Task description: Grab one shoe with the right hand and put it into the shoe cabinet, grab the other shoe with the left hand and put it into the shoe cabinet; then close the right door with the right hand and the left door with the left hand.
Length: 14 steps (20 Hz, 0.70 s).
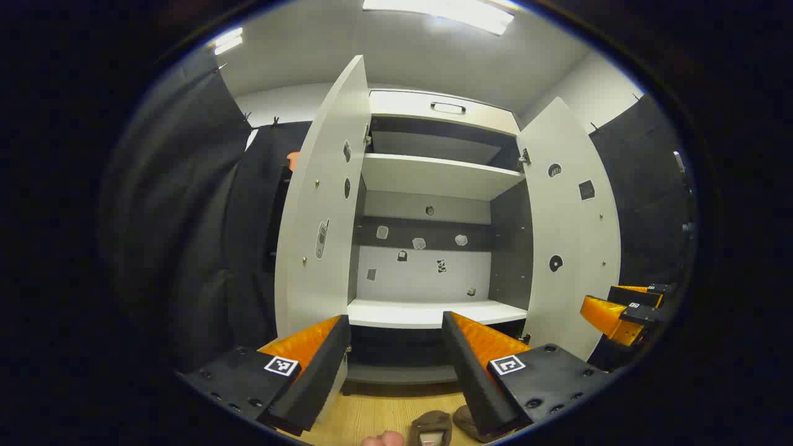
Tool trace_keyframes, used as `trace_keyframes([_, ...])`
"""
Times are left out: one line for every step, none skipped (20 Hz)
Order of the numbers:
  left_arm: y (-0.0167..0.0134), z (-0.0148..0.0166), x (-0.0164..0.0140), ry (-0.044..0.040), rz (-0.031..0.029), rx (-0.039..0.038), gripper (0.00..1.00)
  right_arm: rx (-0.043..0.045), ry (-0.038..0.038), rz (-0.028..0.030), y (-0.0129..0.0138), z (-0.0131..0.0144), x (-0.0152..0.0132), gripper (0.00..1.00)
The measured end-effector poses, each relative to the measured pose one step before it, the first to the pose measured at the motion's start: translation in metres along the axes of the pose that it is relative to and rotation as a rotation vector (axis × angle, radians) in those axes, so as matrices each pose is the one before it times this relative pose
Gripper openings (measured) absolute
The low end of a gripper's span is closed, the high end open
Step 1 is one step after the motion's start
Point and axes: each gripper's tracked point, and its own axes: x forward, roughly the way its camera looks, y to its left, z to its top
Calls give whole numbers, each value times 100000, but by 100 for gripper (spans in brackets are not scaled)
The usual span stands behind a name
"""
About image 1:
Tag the brown fuzzy shoe with bow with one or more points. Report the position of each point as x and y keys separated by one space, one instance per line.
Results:
x=430 y=424
x=463 y=418

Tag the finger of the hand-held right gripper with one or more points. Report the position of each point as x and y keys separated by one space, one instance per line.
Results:
x=607 y=316
x=638 y=295

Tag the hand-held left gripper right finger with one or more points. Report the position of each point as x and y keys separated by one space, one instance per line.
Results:
x=474 y=378

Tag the wide ceiling light panel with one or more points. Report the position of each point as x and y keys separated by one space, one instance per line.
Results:
x=446 y=12

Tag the narrow ceiling light strip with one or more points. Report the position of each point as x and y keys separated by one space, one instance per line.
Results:
x=228 y=41

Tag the pale pink rounded object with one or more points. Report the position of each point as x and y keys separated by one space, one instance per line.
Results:
x=384 y=439

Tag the white cabinet drawer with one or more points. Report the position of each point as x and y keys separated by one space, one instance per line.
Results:
x=403 y=105

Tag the white cabinet door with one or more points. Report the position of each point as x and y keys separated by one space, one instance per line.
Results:
x=322 y=186
x=573 y=235

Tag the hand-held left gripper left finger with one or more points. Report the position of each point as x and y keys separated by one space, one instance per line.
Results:
x=319 y=378

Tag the black backdrop cloth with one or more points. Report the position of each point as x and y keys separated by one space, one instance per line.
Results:
x=198 y=217
x=650 y=204

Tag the white shoe cabinet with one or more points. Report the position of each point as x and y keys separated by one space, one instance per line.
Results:
x=433 y=176

